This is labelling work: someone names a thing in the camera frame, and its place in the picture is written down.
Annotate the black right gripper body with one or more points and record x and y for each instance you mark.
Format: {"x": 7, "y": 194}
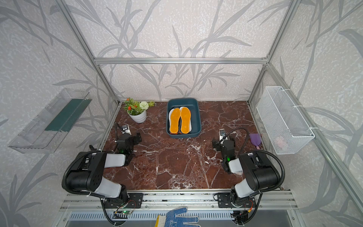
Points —
{"x": 219, "y": 147}

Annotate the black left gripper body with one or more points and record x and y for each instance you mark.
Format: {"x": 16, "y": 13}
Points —
{"x": 133, "y": 141}

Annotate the white insole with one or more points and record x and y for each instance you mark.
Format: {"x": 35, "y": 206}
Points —
{"x": 169, "y": 117}
{"x": 190, "y": 123}

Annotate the yellow fuzzy insole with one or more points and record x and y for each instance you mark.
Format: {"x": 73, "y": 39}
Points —
{"x": 185, "y": 117}
{"x": 175, "y": 117}

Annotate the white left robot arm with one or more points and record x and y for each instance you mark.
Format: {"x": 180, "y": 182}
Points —
{"x": 85, "y": 174}

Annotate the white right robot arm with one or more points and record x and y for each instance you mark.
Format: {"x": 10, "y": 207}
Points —
{"x": 262, "y": 170}

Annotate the teal plastic storage box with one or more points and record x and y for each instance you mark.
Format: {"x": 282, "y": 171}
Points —
{"x": 193, "y": 106}

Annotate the potted artificial plant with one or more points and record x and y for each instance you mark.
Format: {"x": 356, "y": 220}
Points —
{"x": 137, "y": 110}

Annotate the green circuit board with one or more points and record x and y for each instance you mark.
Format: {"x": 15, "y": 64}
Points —
{"x": 124, "y": 214}

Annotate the blue white work glove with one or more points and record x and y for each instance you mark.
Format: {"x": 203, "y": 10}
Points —
{"x": 174, "y": 218}

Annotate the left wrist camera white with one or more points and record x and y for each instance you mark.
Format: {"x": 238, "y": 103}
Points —
{"x": 125, "y": 129}

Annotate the white wire mesh basket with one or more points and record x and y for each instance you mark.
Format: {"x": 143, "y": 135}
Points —
{"x": 285, "y": 126}

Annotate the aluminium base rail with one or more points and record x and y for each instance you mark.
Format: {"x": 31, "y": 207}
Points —
{"x": 165, "y": 200}

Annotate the clear acrylic wall shelf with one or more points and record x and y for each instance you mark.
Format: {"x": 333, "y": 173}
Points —
{"x": 46, "y": 132}

